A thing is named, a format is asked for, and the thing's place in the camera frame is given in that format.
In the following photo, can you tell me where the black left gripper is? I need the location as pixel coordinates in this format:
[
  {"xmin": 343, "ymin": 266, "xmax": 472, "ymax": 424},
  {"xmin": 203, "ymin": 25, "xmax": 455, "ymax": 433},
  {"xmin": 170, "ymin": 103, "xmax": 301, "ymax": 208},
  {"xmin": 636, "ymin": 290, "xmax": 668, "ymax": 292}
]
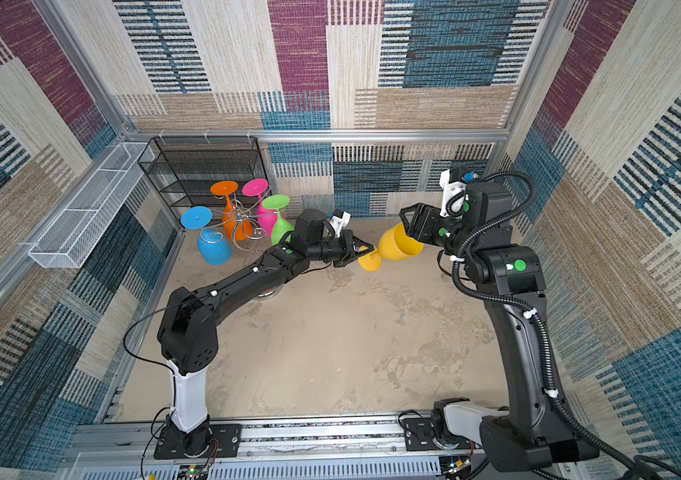
[{"xmin": 305, "ymin": 231, "xmax": 373, "ymax": 268}]

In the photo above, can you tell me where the yellow plastic wine glass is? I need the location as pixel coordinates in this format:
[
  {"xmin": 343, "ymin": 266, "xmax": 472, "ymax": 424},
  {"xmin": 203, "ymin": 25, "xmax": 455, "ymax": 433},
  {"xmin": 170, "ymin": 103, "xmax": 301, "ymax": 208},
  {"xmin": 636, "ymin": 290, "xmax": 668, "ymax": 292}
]
[{"xmin": 358, "ymin": 223, "xmax": 425, "ymax": 272}]

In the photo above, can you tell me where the blue plastic wine glass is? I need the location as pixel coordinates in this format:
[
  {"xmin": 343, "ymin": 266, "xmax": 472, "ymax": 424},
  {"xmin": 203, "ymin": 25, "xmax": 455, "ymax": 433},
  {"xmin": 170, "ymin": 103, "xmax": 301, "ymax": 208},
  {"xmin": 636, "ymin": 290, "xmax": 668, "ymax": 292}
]
[{"xmin": 180, "ymin": 206, "xmax": 232, "ymax": 266}]

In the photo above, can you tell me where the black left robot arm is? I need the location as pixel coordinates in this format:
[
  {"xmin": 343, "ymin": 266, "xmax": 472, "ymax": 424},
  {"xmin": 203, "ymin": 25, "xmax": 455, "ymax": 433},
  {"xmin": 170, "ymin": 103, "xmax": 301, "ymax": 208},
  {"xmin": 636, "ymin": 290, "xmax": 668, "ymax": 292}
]
[{"xmin": 158, "ymin": 209, "xmax": 375, "ymax": 458}]

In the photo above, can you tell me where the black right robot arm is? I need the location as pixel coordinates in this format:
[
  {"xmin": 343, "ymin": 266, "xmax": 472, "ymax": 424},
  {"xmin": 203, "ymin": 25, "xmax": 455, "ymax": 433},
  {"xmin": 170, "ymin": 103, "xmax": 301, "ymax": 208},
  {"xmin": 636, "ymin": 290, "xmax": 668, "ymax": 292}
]
[{"xmin": 400, "ymin": 181, "xmax": 599, "ymax": 472}]

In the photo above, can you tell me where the green plastic wine glass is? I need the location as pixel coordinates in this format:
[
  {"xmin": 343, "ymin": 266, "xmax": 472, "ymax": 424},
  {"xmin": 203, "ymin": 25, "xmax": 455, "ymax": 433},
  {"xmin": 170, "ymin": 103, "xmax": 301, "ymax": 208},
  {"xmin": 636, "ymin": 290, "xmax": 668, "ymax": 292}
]
[{"xmin": 262, "ymin": 194, "xmax": 294, "ymax": 245}]

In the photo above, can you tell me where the pink plastic wine glass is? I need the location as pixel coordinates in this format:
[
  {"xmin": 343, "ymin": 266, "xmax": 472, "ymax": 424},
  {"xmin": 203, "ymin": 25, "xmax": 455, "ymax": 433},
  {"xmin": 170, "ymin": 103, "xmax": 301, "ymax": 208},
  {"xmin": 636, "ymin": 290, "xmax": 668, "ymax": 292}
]
[{"xmin": 242, "ymin": 178, "xmax": 278, "ymax": 236}]

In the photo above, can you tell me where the orange plastic wine glass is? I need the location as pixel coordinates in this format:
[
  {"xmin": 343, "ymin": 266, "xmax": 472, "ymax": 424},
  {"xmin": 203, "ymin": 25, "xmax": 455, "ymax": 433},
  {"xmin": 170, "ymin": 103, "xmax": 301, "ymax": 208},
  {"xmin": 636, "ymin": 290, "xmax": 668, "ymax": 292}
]
[{"xmin": 210, "ymin": 180, "xmax": 254, "ymax": 242}]

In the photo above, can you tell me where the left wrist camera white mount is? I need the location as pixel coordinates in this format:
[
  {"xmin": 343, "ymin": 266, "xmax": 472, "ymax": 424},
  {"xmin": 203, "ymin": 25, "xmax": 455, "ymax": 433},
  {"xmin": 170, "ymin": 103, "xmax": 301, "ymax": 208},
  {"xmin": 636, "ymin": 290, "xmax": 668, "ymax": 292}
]
[{"xmin": 328, "ymin": 209, "xmax": 351, "ymax": 238}]

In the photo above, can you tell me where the chrome wire wine glass rack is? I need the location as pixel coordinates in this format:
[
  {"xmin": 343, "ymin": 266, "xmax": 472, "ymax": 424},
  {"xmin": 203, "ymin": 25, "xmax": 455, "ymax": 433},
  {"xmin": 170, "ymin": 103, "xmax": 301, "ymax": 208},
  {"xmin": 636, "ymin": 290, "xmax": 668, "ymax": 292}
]
[{"xmin": 188, "ymin": 201, "xmax": 266, "ymax": 266}]

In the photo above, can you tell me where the black wire shelf rack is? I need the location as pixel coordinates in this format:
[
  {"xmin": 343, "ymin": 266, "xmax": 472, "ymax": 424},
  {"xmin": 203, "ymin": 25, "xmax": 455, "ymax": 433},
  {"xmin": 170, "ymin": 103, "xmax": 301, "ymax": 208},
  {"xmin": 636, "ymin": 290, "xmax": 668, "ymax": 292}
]
[{"xmin": 138, "ymin": 136, "xmax": 268, "ymax": 221}]

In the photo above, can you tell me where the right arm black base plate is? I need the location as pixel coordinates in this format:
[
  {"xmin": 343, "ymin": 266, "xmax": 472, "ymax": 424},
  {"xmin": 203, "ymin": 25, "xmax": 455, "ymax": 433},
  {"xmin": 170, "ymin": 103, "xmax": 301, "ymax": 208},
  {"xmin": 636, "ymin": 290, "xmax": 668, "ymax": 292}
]
[{"xmin": 397, "ymin": 410, "xmax": 457, "ymax": 452}]

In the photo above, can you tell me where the aluminium front rail frame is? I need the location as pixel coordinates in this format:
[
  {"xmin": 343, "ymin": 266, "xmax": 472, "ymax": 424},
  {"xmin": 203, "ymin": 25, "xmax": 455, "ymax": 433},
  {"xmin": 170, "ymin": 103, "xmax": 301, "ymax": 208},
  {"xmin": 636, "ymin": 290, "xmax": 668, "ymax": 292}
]
[{"xmin": 63, "ymin": 410, "xmax": 582, "ymax": 480}]

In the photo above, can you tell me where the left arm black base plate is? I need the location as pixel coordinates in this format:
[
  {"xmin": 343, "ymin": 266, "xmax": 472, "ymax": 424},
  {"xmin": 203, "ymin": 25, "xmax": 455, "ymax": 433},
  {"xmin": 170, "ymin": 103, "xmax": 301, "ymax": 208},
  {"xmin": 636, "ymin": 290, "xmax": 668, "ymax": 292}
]
[{"xmin": 154, "ymin": 422, "xmax": 242, "ymax": 460}]

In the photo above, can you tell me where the white wire mesh basket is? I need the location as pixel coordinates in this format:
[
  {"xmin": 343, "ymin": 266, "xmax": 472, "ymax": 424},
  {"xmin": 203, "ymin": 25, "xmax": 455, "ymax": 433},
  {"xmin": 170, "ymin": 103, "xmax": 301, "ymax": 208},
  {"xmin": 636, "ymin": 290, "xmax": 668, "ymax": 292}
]
[{"xmin": 28, "ymin": 142, "xmax": 146, "ymax": 269}]

